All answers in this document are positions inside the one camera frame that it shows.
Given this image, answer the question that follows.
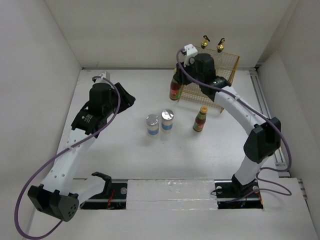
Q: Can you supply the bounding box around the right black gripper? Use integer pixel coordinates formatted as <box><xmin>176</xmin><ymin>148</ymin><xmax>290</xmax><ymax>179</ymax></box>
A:
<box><xmin>174</xmin><ymin>56</ymin><xmax>204</xmax><ymax>86</ymax></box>

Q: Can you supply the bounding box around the sauce bottle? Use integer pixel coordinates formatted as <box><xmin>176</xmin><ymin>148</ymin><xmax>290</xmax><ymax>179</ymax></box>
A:
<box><xmin>193</xmin><ymin>105</ymin><xmax>208</xmax><ymax>132</ymax></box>
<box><xmin>169</xmin><ymin>78</ymin><xmax>182</xmax><ymax>101</ymax></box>

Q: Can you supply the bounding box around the silver-lid shaker jar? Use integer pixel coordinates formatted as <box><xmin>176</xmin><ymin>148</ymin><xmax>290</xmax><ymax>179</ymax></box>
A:
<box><xmin>161</xmin><ymin>109</ymin><xmax>174</xmax><ymax>134</ymax></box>
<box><xmin>146</xmin><ymin>114</ymin><xmax>159</xmax><ymax>137</ymax></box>

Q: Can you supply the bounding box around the clear oil bottle gold spout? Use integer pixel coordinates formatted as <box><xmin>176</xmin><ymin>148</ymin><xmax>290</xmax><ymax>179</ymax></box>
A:
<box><xmin>200</xmin><ymin>35</ymin><xmax>211</xmax><ymax>49</ymax></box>

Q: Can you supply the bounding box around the dark soy bottle gold spout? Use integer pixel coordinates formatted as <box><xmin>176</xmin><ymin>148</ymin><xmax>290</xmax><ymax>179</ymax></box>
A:
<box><xmin>216</xmin><ymin>38</ymin><xmax>225</xmax><ymax>53</ymax></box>

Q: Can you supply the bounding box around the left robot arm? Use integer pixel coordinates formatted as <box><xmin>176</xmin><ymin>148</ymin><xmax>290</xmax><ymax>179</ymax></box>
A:
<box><xmin>27</xmin><ymin>80</ymin><xmax>136</xmax><ymax>222</ymax></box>

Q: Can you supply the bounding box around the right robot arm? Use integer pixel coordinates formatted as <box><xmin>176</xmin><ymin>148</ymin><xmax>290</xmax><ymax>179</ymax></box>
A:
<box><xmin>173</xmin><ymin>49</ymin><xmax>281</xmax><ymax>199</ymax></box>

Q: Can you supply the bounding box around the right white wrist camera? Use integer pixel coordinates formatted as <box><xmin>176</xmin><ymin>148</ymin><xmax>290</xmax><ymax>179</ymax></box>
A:
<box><xmin>182</xmin><ymin>44</ymin><xmax>198</xmax><ymax>67</ymax></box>

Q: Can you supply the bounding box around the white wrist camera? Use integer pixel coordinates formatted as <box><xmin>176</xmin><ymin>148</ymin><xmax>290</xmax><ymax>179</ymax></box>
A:
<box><xmin>92</xmin><ymin>71</ymin><xmax>110</xmax><ymax>84</ymax></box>
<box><xmin>182</xmin><ymin>44</ymin><xmax>198</xmax><ymax>67</ymax></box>

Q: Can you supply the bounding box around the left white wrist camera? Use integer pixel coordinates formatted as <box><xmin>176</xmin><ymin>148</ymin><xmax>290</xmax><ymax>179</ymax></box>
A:
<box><xmin>92</xmin><ymin>71</ymin><xmax>110</xmax><ymax>84</ymax></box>

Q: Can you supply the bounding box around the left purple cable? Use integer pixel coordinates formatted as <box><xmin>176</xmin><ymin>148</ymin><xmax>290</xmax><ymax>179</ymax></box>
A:
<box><xmin>14</xmin><ymin>76</ymin><xmax>122</xmax><ymax>239</ymax></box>

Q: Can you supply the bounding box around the yellow wire rack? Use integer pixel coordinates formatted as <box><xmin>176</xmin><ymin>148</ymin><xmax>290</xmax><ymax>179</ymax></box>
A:
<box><xmin>176</xmin><ymin>47</ymin><xmax>237</xmax><ymax>112</ymax></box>

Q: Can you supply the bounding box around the aluminium side rail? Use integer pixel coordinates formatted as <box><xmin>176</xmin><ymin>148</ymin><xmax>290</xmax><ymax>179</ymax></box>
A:
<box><xmin>248</xmin><ymin>67</ymin><xmax>288</xmax><ymax>170</ymax></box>

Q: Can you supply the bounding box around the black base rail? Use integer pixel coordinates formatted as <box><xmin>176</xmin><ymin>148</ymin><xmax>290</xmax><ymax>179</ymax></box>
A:
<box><xmin>80</xmin><ymin>179</ymin><xmax>263</xmax><ymax>211</ymax></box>

